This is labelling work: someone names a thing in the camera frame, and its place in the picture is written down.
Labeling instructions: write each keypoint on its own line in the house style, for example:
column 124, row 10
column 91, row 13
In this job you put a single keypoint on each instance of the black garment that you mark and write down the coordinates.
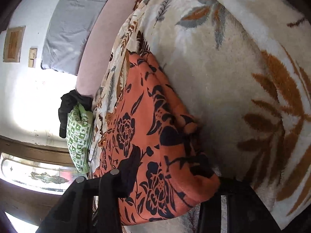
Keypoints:
column 69, row 100

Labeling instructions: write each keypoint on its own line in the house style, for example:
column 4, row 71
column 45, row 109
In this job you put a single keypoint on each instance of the beige wall switch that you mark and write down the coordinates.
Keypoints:
column 32, row 57

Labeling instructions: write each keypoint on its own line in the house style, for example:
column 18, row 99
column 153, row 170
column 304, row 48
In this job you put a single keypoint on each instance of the leaf pattern fleece blanket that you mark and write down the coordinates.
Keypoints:
column 241, row 68

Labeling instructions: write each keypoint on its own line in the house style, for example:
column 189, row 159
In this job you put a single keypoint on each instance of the small framed picture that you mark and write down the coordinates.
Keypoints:
column 13, row 44

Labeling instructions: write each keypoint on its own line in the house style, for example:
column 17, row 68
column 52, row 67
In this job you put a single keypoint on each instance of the grey pillow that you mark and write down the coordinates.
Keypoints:
column 67, row 34

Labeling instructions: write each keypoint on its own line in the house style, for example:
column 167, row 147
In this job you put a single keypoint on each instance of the stained glass wooden door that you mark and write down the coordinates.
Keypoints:
column 33, row 178

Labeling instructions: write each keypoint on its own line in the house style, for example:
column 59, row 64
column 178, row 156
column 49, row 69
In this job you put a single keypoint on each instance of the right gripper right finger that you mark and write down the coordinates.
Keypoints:
column 245, row 210

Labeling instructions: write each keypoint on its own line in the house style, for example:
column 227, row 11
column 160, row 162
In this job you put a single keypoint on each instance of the orange floral blouse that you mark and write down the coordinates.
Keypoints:
column 152, row 129

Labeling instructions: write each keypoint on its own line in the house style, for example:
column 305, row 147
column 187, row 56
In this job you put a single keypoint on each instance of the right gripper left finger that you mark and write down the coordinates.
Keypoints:
column 92, row 205

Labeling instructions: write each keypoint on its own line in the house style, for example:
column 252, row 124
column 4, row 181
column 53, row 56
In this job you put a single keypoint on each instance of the green white patterned pillow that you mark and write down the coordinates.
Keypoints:
column 78, row 136

